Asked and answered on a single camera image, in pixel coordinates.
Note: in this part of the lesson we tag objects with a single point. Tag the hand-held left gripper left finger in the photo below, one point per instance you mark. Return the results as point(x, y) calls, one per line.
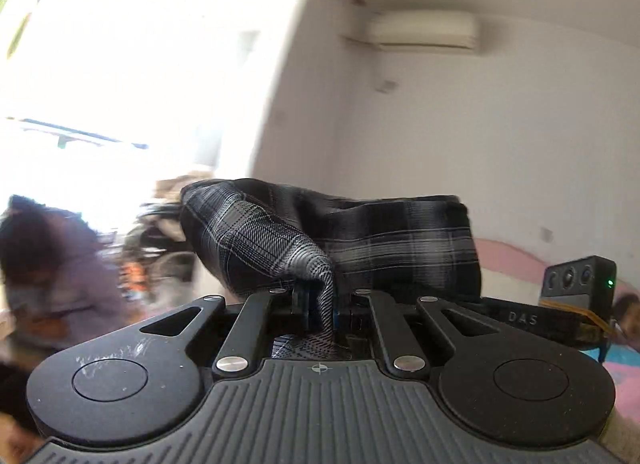
point(295, 311)

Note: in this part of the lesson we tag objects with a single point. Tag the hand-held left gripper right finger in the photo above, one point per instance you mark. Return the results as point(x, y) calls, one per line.
point(350, 316)

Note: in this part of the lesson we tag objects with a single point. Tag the black white plaid shirt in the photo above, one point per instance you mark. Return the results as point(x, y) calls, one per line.
point(390, 244)

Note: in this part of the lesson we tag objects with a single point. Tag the pink cream headboard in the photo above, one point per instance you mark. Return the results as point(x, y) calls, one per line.
point(510, 264)

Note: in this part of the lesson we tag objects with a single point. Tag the pink grey floral quilt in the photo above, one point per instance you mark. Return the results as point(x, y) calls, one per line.
point(625, 369)

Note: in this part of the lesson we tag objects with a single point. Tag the wheelchair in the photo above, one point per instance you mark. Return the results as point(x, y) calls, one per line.
point(155, 244)

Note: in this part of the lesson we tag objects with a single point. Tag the white air conditioner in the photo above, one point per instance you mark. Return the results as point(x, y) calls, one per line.
point(420, 29)

